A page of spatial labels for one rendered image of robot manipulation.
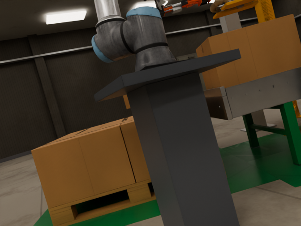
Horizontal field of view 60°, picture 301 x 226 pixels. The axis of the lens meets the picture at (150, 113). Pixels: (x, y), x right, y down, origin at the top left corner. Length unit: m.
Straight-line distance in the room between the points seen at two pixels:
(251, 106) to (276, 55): 0.44
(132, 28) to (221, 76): 0.85
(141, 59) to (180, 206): 0.61
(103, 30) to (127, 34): 0.13
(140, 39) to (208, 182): 0.66
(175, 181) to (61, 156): 0.96
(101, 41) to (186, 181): 0.72
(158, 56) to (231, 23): 2.14
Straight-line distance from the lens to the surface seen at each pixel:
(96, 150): 1.76
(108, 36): 1.23
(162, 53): 1.11
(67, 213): 1.91
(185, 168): 1.07
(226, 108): 1.66
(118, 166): 1.77
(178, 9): 2.01
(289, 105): 1.83
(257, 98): 1.73
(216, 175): 1.15
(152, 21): 1.15
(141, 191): 1.81
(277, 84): 1.79
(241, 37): 1.91
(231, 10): 2.20
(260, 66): 1.92
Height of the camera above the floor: 0.65
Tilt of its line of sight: 3 degrees down
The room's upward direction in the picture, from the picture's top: 16 degrees counter-clockwise
